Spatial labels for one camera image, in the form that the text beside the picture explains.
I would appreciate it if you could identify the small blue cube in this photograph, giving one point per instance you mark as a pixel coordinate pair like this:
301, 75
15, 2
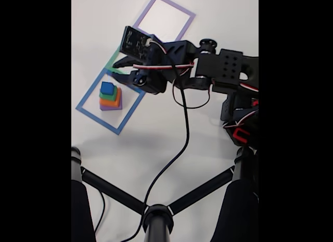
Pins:
107, 87

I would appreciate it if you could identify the green cube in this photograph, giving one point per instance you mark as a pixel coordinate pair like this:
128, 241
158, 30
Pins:
110, 96

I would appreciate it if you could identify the orange cube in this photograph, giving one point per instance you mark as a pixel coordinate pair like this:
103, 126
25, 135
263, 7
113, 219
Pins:
109, 103

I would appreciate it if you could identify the large purple cube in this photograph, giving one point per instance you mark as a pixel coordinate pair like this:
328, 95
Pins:
112, 108

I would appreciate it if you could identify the black tripod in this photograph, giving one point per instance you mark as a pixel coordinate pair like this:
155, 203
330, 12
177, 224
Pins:
157, 221

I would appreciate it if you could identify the green square frame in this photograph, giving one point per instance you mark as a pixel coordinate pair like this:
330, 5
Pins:
114, 57

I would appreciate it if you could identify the black camera box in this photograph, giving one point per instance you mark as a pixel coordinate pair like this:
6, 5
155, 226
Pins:
135, 43

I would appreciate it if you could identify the purple square frame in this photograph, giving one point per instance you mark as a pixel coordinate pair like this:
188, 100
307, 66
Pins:
187, 20

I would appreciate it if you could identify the blue square frame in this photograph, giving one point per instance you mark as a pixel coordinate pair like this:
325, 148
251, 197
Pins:
96, 117

